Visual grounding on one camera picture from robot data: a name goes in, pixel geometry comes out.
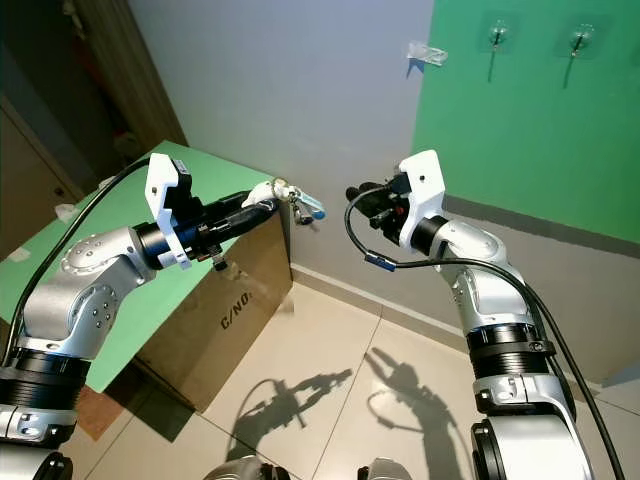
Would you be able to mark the brown wooden door frame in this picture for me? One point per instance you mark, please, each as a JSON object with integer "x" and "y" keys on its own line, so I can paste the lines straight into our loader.
{"x": 130, "y": 80}

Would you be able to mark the key bunch with white charm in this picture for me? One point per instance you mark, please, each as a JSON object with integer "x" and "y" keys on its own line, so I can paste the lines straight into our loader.
{"x": 268, "y": 188}

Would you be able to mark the clear tape strip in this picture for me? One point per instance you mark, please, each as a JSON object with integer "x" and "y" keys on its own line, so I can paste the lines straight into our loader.
{"x": 426, "y": 52}

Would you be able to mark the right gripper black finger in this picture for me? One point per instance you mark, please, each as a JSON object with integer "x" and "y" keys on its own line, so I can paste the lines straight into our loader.
{"x": 377, "y": 185}
{"x": 362, "y": 196}

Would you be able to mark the green backdrop sheet with hooks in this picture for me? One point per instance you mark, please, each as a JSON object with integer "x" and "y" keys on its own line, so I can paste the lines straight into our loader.
{"x": 540, "y": 130}

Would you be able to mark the green paper cover sheet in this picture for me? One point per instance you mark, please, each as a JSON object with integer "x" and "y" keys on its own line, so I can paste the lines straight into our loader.
{"x": 40, "y": 260}

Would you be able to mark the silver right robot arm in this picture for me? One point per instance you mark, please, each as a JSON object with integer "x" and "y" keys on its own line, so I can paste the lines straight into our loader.
{"x": 500, "y": 290}

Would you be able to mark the brown cardboard box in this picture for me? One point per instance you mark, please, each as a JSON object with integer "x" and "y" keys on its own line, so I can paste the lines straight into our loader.
{"x": 220, "y": 330}

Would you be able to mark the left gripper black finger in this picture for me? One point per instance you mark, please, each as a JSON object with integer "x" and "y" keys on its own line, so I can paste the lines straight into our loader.
{"x": 252, "y": 222}
{"x": 248, "y": 204}

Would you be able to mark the robot right leg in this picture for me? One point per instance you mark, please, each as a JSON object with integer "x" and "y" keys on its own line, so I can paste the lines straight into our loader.
{"x": 384, "y": 471}

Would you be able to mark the white tape piece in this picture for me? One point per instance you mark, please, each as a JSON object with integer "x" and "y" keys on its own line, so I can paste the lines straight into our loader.
{"x": 66, "y": 212}
{"x": 108, "y": 183}
{"x": 22, "y": 255}

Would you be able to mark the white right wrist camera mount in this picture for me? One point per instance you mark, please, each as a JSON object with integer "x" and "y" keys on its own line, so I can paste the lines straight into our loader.
{"x": 425, "y": 185}

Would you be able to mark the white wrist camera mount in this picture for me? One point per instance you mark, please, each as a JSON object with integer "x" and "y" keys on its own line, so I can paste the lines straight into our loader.
{"x": 425, "y": 185}
{"x": 163, "y": 190}

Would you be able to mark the clear adhesive metal hook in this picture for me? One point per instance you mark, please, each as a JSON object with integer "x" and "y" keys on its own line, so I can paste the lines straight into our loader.
{"x": 580, "y": 40}
{"x": 497, "y": 33}

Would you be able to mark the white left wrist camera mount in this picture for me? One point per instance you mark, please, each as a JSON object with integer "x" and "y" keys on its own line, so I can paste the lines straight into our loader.
{"x": 163, "y": 190}

